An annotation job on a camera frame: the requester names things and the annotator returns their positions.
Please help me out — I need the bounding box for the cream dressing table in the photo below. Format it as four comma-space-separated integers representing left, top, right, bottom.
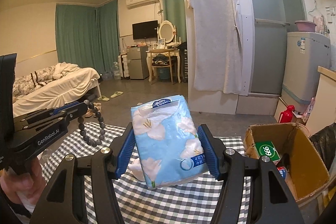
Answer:
147, 48, 181, 84

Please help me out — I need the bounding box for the small grey fridge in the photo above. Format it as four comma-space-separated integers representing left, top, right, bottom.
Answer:
126, 46, 149, 80

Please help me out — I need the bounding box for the green slipper pair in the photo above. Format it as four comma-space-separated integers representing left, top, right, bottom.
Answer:
97, 91, 123, 102

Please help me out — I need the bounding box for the wooden chair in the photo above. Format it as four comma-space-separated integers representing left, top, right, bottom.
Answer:
149, 49, 174, 84

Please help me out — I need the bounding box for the person's left hand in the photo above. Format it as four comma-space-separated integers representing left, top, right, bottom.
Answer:
1, 157, 46, 205

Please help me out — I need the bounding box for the black garbage bag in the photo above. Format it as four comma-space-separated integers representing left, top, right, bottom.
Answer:
309, 123, 336, 170

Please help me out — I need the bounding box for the black wall television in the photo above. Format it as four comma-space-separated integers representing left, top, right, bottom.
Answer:
132, 20, 158, 40

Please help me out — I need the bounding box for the green curtain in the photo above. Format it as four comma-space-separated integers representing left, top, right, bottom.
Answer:
55, 0, 119, 73

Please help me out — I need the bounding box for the red thermos jug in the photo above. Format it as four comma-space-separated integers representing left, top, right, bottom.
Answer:
278, 105, 295, 123

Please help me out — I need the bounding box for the brown cardboard box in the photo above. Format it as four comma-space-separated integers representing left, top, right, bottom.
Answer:
244, 123, 330, 206

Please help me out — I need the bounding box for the bed with white sheet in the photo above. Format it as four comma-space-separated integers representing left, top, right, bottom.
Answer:
13, 62, 100, 117

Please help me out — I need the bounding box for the frosted glass sliding door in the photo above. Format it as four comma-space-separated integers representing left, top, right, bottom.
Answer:
251, 0, 305, 95

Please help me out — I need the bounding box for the white air conditioner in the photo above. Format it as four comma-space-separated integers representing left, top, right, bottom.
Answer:
126, 0, 159, 9

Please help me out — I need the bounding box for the white kitchen cabinet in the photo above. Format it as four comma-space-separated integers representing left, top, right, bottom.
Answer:
306, 66, 336, 136

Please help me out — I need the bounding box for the green 666 box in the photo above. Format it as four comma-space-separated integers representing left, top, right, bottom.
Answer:
255, 141, 281, 164

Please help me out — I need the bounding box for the oval vanity mirror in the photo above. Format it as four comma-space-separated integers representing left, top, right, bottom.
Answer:
158, 20, 177, 44

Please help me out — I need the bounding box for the pink plastic basin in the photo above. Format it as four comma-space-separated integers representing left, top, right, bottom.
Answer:
295, 20, 316, 32

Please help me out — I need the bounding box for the white washing machine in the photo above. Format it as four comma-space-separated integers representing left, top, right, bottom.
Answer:
281, 32, 331, 114

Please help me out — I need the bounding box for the grey checkered tablecloth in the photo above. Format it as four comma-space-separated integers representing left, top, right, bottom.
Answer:
42, 125, 251, 223

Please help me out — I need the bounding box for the blue floral tissue pack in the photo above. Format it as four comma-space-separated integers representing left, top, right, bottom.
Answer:
131, 95, 208, 189

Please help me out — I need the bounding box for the white hanging towel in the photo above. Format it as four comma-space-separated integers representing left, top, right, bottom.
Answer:
187, 0, 243, 94

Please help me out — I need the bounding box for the dark bead string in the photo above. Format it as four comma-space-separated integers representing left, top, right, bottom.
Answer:
77, 99, 106, 147

